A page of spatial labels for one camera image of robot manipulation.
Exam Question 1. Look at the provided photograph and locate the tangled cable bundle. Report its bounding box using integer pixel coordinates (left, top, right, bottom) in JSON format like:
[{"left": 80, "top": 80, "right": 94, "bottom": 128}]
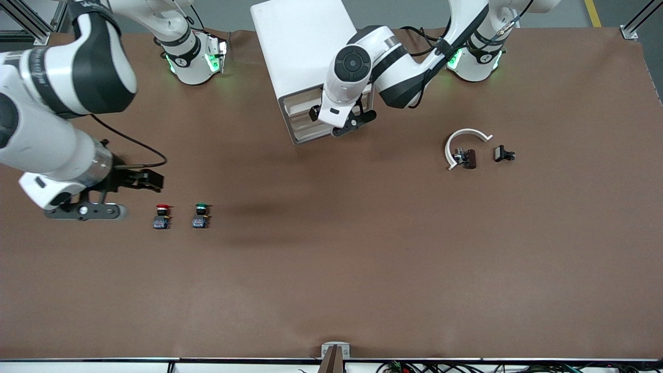
[{"left": 377, "top": 361, "right": 645, "bottom": 373}]

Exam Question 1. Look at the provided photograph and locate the black base power cable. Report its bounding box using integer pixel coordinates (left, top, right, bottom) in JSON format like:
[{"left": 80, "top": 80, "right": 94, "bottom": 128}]
[{"left": 399, "top": 25, "right": 449, "bottom": 56}]

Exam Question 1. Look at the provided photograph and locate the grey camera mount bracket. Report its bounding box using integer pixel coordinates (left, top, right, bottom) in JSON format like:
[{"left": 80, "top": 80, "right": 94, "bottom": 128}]
[{"left": 320, "top": 342, "right": 351, "bottom": 373}]

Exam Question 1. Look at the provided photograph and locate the white table edge rail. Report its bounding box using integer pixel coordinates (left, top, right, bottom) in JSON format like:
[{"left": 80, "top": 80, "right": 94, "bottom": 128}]
[{"left": 0, "top": 357, "right": 663, "bottom": 373}]

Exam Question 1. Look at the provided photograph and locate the aluminium profile frame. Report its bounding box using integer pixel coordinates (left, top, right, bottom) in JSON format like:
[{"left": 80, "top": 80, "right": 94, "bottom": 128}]
[
  {"left": 0, "top": 0, "right": 70, "bottom": 46},
  {"left": 621, "top": 0, "right": 663, "bottom": 41}
]

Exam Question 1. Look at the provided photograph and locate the white semicircular pipe clamp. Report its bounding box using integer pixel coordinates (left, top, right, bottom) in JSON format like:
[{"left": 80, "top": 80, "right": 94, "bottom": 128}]
[{"left": 444, "top": 128, "right": 494, "bottom": 171}]

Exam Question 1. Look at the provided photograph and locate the white plastic drawer cabinet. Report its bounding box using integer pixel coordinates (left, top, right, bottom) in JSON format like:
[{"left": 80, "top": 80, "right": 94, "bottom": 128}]
[{"left": 250, "top": 0, "right": 377, "bottom": 146}]

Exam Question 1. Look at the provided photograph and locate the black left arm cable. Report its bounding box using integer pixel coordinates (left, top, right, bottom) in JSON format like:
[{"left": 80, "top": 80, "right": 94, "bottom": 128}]
[{"left": 414, "top": 0, "right": 535, "bottom": 107}]

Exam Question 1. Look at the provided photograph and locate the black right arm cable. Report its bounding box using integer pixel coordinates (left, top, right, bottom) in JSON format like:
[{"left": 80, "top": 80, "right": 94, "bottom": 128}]
[{"left": 89, "top": 113, "right": 168, "bottom": 169}]

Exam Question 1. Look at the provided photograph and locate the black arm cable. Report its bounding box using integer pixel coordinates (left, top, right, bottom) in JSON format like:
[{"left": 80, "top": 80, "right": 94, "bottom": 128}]
[
  {"left": 414, "top": 0, "right": 535, "bottom": 107},
  {"left": 89, "top": 113, "right": 168, "bottom": 169}
]

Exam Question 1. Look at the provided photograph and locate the white plastic drawer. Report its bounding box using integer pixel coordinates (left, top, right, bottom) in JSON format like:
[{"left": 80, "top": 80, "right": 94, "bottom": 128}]
[
  {"left": 288, "top": 115, "right": 332, "bottom": 133},
  {"left": 291, "top": 124, "right": 337, "bottom": 144},
  {"left": 285, "top": 104, "right": 319, "bottom": 122},
  {"left": 283, "top": 85, "right": 326, "bottom": 111}
]

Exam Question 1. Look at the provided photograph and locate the green push button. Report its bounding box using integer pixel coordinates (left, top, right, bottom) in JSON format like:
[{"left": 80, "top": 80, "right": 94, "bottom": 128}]
[{"left": 191, "top": 203, "right": 211, "bottom": 229}]

